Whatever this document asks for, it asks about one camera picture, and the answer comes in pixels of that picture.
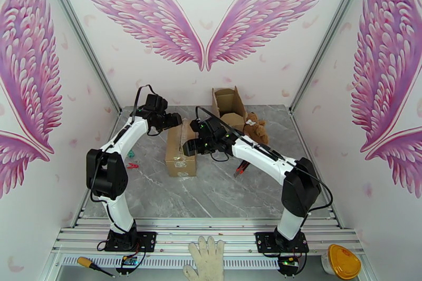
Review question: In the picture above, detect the aluminium corner post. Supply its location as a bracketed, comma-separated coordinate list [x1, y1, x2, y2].
[36, 0, 123, 115]
[289, 0, 377, 115]

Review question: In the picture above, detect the white tub with yellow lid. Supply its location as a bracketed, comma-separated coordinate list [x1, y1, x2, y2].
[321, 244, 363, 281]

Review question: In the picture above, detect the yellow handled screwdriver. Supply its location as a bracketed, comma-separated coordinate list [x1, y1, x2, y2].
[77, 257, 117, 278]

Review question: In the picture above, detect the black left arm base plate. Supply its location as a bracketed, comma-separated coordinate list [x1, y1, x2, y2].
[104, 231, 157, 253]

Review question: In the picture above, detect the brown plush dog toy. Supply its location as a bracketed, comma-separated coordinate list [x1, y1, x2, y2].
[243, 112, 270, 145]

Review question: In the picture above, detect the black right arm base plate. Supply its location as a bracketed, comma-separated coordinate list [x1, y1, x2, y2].
[255, 231, 310, 255]

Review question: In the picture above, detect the green circuit board on plate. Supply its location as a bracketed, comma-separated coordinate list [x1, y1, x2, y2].
[276, 254, 309, 277]
[116, 254, 143, 276]

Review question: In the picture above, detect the white knitted work glove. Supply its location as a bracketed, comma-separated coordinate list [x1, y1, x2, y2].
[183, 236, 226, 281]

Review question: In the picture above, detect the taped brown cardboard box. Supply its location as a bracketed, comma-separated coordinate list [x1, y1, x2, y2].
[165, 121, 198, 178]

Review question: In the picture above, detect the cardboard box with plush dog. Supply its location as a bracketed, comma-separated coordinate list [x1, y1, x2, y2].
[210, 85, 248, 132]

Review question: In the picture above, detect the red utility knife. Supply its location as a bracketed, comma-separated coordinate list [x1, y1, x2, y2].
[233, 159, 251, 178]

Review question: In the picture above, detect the white perforated cable tray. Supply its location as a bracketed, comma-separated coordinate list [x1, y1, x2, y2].
[61, 256, 281, 268]

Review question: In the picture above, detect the aluminium rail frame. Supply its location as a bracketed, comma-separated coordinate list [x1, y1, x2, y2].
[51, 217, 367, 269]

